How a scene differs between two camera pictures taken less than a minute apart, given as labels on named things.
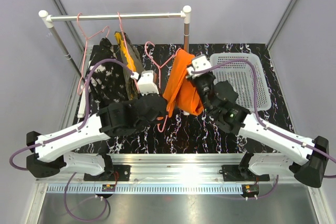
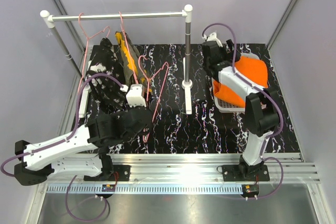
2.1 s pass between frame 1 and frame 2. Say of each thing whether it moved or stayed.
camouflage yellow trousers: stayed
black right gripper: moved
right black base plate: stayed
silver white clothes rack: stayed
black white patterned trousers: stayed
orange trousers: moved
